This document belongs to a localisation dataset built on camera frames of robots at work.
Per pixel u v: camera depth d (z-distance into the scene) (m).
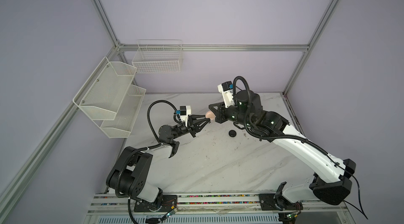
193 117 0.69
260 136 0.45
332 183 0.40
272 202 0.74
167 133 0.62
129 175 0.44
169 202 0.73
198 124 0.70
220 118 0.54
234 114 0.52
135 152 0.47
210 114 0.66
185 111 0.63
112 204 0.75
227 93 0.55
